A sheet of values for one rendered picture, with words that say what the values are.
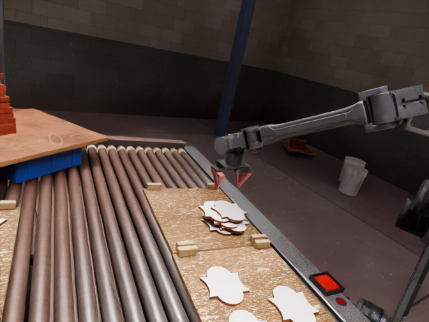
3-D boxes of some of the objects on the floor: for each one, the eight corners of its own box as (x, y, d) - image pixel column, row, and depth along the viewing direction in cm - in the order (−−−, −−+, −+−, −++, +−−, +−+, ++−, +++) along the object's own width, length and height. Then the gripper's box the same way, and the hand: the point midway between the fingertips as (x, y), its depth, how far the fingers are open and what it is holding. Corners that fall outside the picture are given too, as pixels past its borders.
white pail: (332, 188, 446) (341, 163, 433) (343, 185, 464) (352, 163, 452) (351, 198, 424) (361, 173, 412) (362, 195, 443) (372, 171, 430)
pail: (357, 188, 466) (367, 165, 453) (337, 182, 473) (345, 160, 460) (355, 181, 493) (364, 160, 480) (336, 176, 500) (345, 154, 488)
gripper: (224, 153, 104) (215, 193, 109) (257, 152, 111) (248, 190, 117) (214, 145, 109) (206, 184, 114) (246, 145, 116) (237, 182, 122)
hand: (227, 186), depth 115 cm, fingers open, 9 cm apart
